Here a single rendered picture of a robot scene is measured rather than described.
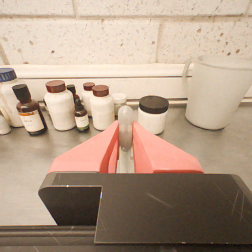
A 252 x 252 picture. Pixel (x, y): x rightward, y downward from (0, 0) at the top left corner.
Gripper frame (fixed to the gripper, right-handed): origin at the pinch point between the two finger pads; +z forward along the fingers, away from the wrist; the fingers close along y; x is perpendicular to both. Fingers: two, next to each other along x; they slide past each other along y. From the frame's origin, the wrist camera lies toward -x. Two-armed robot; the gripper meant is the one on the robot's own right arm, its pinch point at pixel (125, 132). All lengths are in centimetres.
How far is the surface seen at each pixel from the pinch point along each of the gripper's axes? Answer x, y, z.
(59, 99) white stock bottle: 6.1, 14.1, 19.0
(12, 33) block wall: -4.7, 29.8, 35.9
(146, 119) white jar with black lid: 10.0, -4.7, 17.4
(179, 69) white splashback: 3.8, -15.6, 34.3
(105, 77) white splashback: 5.8, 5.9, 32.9
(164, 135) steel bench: 14.1, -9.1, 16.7
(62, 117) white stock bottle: 10.6, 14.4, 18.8
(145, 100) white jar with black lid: 7.1, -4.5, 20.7
